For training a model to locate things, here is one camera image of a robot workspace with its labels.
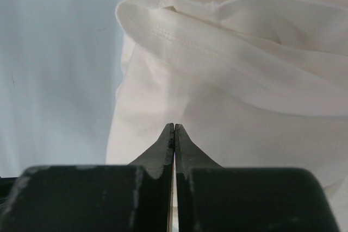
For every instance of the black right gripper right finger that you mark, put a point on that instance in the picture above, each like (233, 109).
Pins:
(215, 198)

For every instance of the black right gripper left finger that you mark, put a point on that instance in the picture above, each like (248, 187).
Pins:
(132, 197)

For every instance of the white floral print t-shirt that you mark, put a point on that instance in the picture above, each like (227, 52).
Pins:
(256, 83)

